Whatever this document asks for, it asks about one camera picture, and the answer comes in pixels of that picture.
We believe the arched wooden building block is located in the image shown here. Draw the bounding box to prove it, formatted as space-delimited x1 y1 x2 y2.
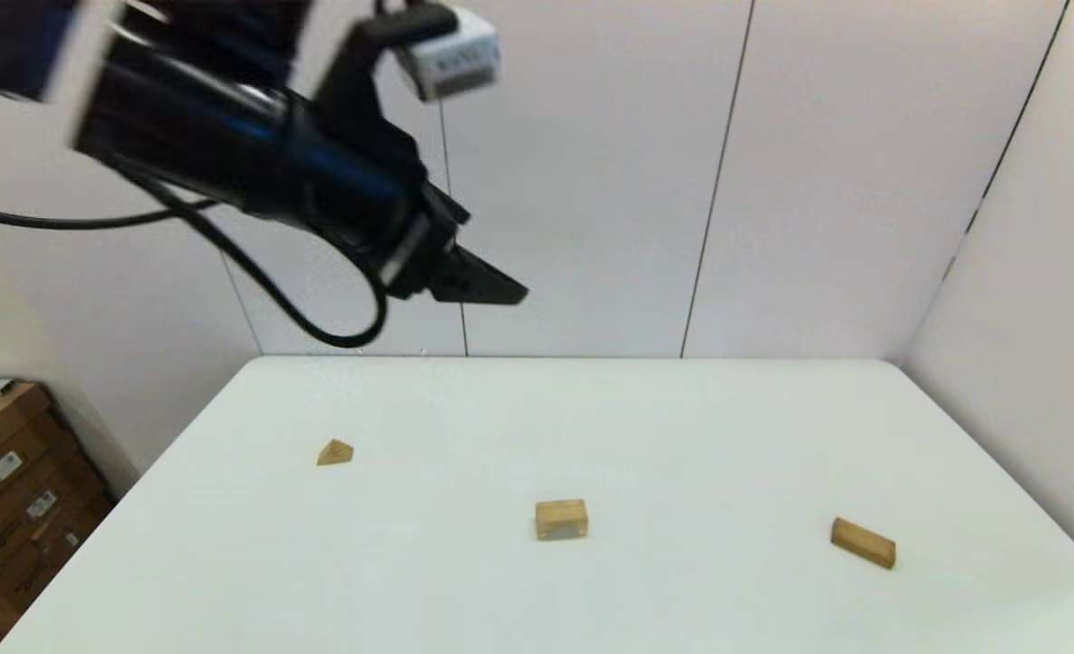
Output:
534 498 590 542

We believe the rectangular wooden building block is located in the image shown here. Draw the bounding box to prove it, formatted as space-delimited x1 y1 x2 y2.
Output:
830 517 898 571

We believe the brown cardboard box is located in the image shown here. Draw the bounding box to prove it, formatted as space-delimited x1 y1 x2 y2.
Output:
0 472 120 628
0 383 84 528

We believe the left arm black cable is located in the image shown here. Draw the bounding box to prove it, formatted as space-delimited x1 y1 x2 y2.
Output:
0 150 389 350

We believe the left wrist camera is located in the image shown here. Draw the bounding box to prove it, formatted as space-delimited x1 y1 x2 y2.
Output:
314 3 502 119

